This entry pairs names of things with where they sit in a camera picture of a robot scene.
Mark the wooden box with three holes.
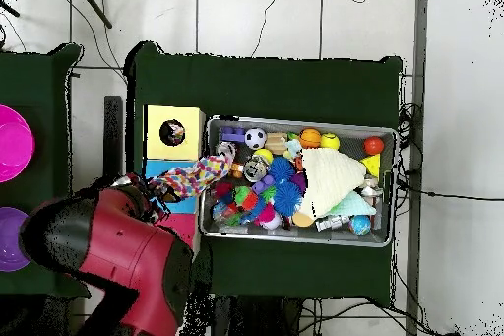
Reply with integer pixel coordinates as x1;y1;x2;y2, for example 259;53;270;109
141;103;208;262

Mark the orange toy basketball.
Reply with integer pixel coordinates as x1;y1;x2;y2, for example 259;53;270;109
299;127;323;150

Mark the black and white soccer ball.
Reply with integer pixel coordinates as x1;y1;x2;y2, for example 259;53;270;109
244;127;269;151

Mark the black rod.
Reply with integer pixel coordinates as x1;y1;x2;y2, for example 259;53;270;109
74;0;113;30

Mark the red ball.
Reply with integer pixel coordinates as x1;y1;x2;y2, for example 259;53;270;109
362;136;386;156

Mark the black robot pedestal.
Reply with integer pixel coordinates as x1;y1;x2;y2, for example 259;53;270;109
208;295;316;336

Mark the pink plastic bowl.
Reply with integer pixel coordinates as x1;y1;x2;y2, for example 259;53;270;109
0;103;36;184

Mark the blue spiky rubber ball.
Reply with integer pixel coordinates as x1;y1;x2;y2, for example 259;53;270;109
273;183;304;219
270;156;295;183

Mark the cream knitted cloth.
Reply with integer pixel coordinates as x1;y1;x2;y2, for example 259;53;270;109
297;146;368;221

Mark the purple plastic bowl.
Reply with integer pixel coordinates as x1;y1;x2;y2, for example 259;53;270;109
0;206;32;274

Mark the clear mesh bin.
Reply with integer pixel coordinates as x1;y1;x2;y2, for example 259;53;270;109
199;114;399;249

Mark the yellow cheese wedge toy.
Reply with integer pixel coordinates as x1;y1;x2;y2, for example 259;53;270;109
361;153;382;178

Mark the yellow smiley ball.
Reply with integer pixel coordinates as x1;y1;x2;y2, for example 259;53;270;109
320;132;341;152

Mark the long polka dot cloth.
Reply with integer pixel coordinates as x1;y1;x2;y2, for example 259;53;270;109
148;145;238;202

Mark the mint green cloth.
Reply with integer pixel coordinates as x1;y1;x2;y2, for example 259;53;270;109
326;189;378;218

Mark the yellow tennis ball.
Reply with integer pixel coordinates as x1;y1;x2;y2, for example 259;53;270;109
253;148;274;166

